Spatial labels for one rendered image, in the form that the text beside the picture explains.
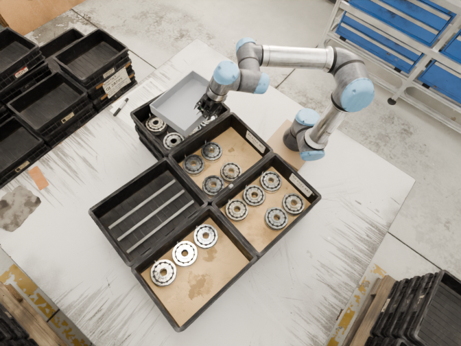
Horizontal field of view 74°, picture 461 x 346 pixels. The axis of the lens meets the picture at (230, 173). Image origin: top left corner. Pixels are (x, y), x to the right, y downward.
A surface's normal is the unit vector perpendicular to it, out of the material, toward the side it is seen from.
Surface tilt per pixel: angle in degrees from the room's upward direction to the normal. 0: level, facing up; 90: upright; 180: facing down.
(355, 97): 83
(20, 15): 73
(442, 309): 0
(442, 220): 0
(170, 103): 2
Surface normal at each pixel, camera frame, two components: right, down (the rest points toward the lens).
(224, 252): 0.07, -0.44
